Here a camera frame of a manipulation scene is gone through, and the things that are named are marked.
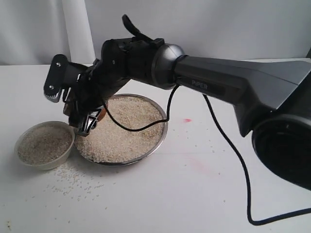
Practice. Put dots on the brown wooden cup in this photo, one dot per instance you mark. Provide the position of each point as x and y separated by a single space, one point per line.
102 114

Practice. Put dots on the spilled rice grains on table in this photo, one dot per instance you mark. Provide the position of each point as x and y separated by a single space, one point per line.
77 194

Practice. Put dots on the white backdrop curtain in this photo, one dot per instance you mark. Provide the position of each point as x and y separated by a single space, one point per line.
33 31

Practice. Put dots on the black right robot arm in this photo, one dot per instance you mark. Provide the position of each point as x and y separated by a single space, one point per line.
272 101

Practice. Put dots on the round steel tray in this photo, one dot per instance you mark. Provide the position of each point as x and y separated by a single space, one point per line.
158 145

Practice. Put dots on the white ceramic bowl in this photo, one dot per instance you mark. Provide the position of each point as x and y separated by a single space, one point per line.
55 163

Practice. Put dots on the uncooked white rice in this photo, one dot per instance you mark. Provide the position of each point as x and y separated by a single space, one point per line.
44 144

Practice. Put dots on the rice in steel tray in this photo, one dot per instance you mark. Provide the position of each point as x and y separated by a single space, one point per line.
126 140

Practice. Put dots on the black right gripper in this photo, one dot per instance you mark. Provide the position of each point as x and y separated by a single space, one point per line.
121 60

